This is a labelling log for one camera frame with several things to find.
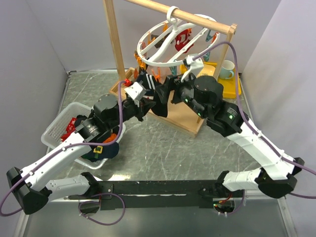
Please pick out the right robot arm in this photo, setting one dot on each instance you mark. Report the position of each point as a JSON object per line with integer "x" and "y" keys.
{"x": 276, "y": 175}

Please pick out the navy sock with buckle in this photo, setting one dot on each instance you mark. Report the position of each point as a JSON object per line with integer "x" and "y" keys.
{"x": 102, "y": 152}

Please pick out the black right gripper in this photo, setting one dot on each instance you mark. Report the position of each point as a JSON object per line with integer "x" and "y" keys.
{"x": 163, "y": 90}

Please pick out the pale pink sock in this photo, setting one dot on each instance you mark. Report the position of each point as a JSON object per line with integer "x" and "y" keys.
{"x": 159, "y": 73}

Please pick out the red white christmas sock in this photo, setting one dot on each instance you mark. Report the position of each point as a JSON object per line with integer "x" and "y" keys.
{"x": 70, "y": 129}

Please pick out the orange sock in basket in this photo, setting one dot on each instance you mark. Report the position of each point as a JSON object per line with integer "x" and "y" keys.
{"x": 111, "y": 138}

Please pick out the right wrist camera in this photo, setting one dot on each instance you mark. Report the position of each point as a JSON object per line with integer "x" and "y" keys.
{"x": 193, "y": 64}

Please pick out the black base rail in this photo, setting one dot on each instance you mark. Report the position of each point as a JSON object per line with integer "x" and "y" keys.
{"x": 154, "y": 194}

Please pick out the yellow plastic tray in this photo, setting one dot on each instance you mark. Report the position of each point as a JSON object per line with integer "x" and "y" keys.
{"x": 229, "y": 85}

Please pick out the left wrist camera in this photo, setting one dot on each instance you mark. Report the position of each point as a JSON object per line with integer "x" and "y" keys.
{"x": 135, "y": 91}

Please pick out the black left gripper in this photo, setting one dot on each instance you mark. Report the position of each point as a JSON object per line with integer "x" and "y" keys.
{"x": 146, "y": 105}

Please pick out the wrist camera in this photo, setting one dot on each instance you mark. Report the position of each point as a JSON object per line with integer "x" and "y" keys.
{"x": 193, "y": 64}
{"x": 135, "y": 91}

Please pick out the white plastic laundry basket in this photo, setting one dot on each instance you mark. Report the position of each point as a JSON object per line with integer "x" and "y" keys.
{"x": 52, "y": 136}

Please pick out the light blue mug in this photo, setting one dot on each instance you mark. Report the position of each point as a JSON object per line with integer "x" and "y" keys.
{"x": 227, "y": 70}

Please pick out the white round clip hanger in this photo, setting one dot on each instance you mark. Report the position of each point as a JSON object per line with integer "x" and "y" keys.
{"x": 165, "y": 43}

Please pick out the wooden drying rack stand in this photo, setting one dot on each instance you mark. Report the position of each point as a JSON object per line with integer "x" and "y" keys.
{"x": 203, "y": 94}

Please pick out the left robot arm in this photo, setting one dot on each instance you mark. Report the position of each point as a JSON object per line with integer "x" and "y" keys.
{"x": 33, "y": 186}

